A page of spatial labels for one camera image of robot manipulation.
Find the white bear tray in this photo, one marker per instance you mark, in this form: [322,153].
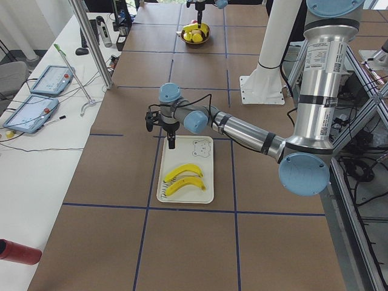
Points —
[186,172]

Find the white camera pillar with base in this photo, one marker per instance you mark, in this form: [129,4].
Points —
[268,51]

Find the wicker fruit basket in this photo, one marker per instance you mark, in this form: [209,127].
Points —
[180,34]

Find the blue teach pendant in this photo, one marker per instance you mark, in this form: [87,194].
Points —
[53,81]
[32,114]

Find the aluminium frame cart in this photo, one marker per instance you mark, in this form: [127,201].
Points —
[366,94]

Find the red cylinder bottle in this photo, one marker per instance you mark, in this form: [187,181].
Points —
[18,253]

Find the metal grabber stick green tip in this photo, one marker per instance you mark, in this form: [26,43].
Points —
[90,102]

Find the clear water bottle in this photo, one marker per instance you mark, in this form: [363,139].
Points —
[103,31]

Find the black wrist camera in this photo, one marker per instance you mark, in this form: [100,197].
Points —
[152,118]

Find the black label box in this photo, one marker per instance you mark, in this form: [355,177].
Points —
[120,42]

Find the aluminium frame post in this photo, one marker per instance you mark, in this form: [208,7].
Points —
[89,35]

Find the yellow lemon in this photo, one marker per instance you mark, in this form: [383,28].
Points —
[197,38]

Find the far blue teach pendant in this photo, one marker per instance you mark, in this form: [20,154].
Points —
[53,81]

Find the metal cup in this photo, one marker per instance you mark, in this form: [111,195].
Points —
[122,31]

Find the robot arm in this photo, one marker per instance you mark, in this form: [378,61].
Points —
[220,4]
[304,156]

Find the yellow star fruit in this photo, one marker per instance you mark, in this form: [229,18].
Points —
[187,36]

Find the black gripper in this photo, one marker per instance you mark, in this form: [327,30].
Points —
[199,7]
[170,127]

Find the black computer mouse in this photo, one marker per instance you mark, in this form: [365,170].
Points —
[81,51]

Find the black marker pen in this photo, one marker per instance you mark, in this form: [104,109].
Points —
[55,120]

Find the near blue teach pendant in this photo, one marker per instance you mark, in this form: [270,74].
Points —
[32,114]

